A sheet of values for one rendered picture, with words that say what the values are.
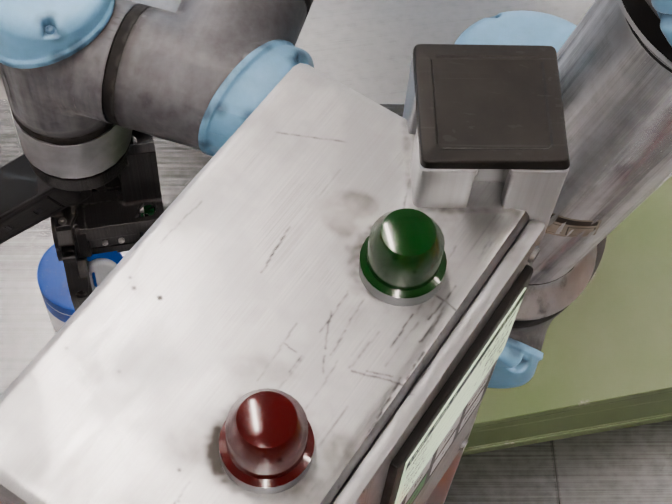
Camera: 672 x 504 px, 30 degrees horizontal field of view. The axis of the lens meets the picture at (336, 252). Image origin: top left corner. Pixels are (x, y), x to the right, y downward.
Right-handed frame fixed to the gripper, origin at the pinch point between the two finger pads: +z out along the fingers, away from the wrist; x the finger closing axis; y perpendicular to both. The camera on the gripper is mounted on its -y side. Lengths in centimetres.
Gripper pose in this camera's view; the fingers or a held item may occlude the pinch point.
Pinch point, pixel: (84, 283)
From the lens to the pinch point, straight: 104.3
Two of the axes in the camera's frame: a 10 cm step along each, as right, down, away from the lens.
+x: -1.9, -8.5, 4.9
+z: -0.4, 5.0, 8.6
